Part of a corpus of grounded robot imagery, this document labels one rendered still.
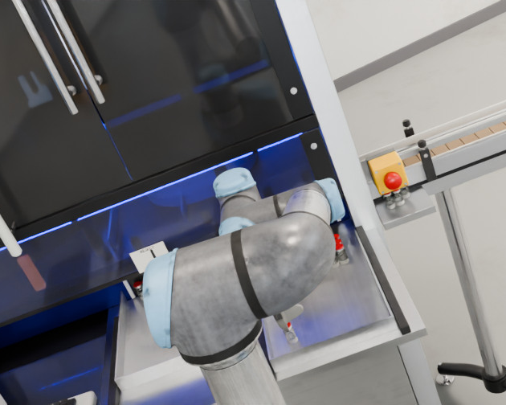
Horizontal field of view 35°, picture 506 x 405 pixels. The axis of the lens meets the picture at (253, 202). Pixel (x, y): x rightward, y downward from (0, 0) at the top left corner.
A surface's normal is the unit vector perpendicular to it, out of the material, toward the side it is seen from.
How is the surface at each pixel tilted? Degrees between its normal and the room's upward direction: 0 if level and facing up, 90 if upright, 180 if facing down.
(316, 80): 90
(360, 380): 90
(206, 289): 59
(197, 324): 85
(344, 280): 0
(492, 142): 90
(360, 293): 0
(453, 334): 0
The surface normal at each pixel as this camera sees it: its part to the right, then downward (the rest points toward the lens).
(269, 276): 0.11, 0.04
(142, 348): -0.34, -0.81
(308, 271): 0.67, 0.11
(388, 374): 0.11, 0.46
